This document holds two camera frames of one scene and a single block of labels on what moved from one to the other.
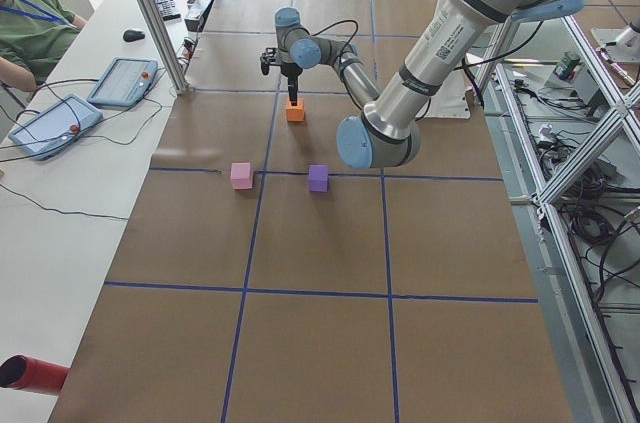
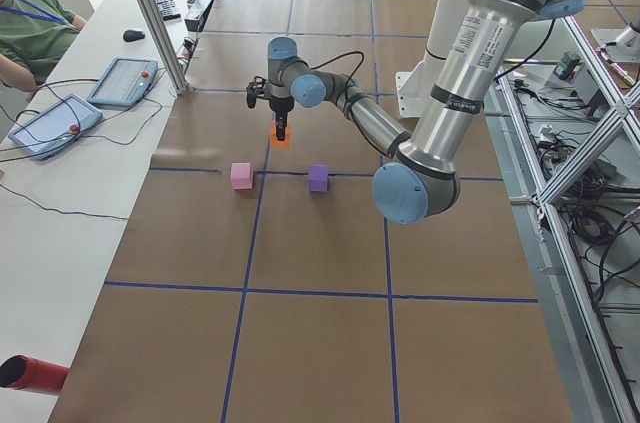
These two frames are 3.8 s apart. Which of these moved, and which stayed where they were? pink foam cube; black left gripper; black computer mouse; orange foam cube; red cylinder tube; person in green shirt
Moved: black left gripper; orange foam cube
Stayed: black computer mouse; person in green shirt; red cylinder tube; pink foam cube
